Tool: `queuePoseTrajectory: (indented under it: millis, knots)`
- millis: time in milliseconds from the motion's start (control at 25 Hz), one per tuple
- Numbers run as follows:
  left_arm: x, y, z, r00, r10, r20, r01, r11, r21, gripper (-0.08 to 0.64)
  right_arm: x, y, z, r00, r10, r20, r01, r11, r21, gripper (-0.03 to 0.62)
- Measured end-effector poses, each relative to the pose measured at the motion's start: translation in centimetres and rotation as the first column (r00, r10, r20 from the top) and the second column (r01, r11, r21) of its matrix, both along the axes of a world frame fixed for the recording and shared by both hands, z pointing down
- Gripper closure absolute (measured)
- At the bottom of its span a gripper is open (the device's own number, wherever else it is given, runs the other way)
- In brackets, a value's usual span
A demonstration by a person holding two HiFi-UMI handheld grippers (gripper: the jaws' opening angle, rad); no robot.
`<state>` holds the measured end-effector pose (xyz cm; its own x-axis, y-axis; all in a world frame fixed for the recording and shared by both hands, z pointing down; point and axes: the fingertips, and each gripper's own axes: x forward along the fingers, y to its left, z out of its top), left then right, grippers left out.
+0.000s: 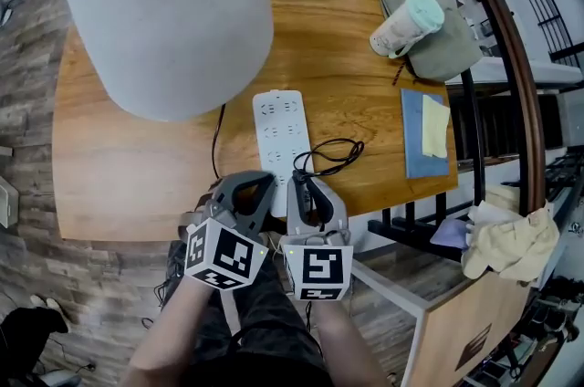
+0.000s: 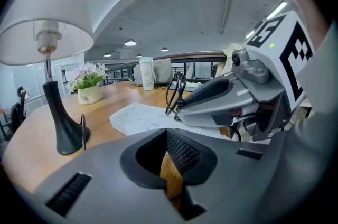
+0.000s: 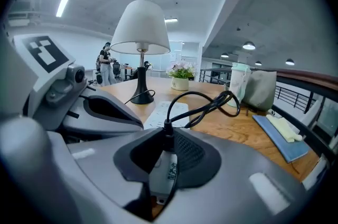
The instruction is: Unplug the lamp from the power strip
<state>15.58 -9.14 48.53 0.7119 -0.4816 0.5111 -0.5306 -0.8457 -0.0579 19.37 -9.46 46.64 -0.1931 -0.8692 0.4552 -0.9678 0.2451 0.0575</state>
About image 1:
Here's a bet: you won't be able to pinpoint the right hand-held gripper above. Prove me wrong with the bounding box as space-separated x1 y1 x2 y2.
280 174 355 302

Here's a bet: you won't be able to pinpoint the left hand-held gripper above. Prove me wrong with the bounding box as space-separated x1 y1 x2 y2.
184 170 278 291

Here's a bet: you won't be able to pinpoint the black plug and cable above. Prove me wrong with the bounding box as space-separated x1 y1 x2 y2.
211 101 366 213

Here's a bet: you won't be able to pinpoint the white power strip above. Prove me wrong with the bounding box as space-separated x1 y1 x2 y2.
252 89 317 217

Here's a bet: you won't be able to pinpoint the white table lamp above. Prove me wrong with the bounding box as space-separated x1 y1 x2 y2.
58 0 275 123

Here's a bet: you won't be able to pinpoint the person's left forearm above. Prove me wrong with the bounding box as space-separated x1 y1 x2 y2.
120 277 215 387

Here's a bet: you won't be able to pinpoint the person's right forearm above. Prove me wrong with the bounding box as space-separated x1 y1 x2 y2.
313 297 390 387

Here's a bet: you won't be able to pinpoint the round wooden table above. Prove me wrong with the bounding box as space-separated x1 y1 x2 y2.
51 0 460 243

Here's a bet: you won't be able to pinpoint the person's grey trousers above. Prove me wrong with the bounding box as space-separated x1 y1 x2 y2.
168 238 321 377

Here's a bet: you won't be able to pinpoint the blue notebook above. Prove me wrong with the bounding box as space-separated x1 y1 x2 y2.
400 88 452 180

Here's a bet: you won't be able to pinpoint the purple cloth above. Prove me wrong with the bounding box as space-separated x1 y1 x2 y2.
430 218 474 252

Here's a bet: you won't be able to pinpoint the yellow sticky notepad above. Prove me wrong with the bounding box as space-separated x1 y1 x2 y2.
421 94 452 159

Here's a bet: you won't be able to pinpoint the person's black shirt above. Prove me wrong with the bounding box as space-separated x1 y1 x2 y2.
182 351 335 387

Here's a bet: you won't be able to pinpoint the wooden table with black label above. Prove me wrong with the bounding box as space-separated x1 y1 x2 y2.
350 259 533 387

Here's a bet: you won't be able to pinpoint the beige crumpled cloth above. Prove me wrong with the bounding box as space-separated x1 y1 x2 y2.
460 183 561 286

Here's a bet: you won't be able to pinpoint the white cup with green lid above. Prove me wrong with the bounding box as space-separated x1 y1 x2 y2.
369 0 446 59

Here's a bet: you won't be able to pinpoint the grey-green fabric bag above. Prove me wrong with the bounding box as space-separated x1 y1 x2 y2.
378 0 485 84

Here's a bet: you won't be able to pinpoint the white flat box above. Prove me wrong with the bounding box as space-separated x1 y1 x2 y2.
0 174 20 229

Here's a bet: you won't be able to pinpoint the black railing with wooden handrail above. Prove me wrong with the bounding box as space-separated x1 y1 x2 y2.
367 0 584 264

